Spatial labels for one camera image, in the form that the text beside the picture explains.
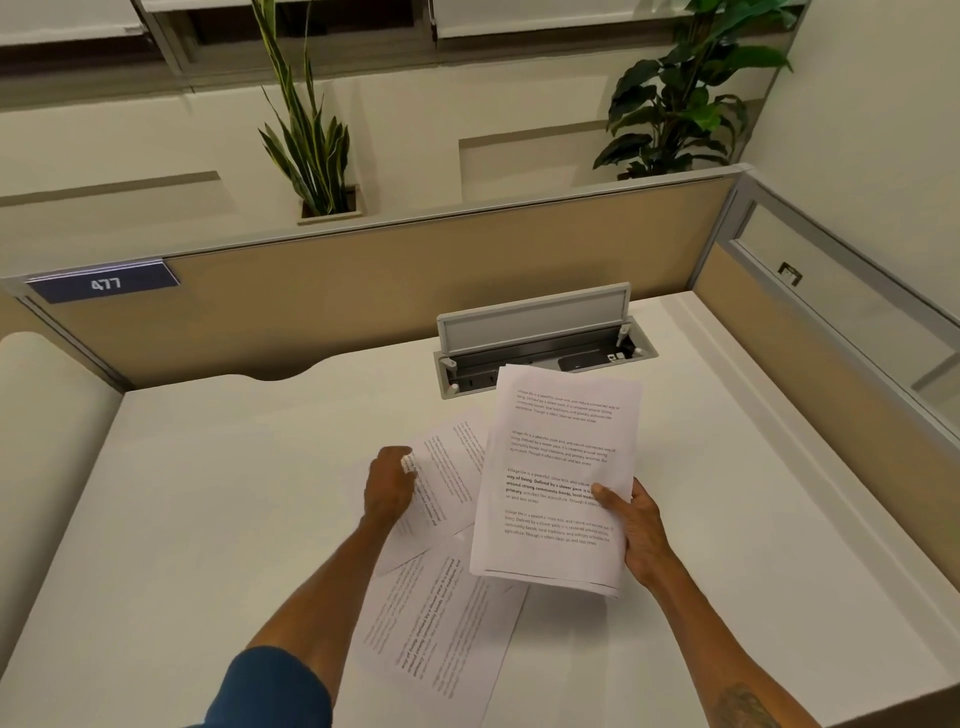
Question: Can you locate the person's right hand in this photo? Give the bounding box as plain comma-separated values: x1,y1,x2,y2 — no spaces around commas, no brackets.
591,477,678,594

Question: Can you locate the person's left hand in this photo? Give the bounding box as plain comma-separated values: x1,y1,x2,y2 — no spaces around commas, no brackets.
362,446,420,531

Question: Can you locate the printed paper sheet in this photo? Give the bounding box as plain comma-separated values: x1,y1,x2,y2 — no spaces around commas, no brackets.
348,525,531,728
372,408,493,579

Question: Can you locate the stack of printed paper sheets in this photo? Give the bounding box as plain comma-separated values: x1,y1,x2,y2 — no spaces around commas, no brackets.
469,364,645,600

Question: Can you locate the person's left forearm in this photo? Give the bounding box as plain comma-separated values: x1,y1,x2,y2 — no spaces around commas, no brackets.
246,517,399,702

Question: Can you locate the person's right forearm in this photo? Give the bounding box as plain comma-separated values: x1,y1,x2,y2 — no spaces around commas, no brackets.
646,562,822,728

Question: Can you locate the beige desk partition panel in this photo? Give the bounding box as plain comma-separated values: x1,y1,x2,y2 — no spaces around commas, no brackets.
0,164,753,393

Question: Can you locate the grey desk power outlet box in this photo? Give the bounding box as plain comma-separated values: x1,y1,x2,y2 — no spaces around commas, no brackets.
433,282,660,401

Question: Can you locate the beige and glass partition panel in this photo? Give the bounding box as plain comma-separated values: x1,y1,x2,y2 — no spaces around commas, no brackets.
691,171,960,595

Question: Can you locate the blue sleeve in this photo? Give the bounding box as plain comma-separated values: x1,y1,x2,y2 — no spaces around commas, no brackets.
186,645,334,728

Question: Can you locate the snake plant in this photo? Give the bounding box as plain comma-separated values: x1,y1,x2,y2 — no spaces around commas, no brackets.
249,0,354,219

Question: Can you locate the blue number sign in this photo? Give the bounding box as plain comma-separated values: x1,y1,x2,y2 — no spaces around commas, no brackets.
25,258,182,306

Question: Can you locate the broad-leaf green plant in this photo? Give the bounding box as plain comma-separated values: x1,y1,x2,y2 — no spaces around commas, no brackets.
591,0,810,182

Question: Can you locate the white window blind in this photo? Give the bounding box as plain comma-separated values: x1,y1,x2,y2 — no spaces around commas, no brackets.
432,0,695,40
0,0,148,48

